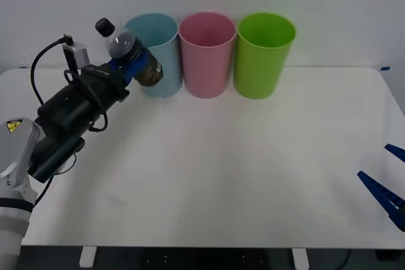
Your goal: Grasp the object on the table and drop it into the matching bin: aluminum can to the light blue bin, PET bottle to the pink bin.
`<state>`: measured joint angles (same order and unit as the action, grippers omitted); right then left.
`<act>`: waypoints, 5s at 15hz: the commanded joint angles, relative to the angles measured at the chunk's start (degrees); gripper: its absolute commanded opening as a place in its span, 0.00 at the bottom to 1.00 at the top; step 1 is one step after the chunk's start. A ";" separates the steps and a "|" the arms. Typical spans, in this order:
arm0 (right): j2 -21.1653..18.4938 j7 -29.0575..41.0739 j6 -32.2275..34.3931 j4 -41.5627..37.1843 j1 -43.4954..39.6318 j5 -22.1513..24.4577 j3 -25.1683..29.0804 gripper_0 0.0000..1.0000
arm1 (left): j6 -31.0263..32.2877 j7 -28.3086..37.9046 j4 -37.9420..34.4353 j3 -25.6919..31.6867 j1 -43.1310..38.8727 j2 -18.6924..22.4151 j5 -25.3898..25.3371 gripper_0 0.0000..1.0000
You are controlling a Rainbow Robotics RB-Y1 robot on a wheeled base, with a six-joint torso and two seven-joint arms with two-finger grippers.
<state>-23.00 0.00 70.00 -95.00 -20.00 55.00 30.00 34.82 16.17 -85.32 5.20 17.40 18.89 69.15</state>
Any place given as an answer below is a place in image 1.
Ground dark plastic bottle black cap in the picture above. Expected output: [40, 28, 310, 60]
[94, 18, 165, 88]

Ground pink plastic bin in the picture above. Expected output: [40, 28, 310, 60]
[178, 11, 237, 99]

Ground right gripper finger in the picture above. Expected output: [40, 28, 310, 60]
[357, 171, 405, 232]
[384, 144, 405, 163]

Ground pale blue plastic bin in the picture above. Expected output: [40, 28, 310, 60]
[123, 13, 184, 99]

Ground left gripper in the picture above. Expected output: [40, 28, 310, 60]
[78, 53, 150, 110]

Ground white table leg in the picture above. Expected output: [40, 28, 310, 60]
[291, 247, 309, 270]
[78, 246, 97, 268]

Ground green plastic bin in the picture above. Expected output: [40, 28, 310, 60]
[233, 12, 297, 100]

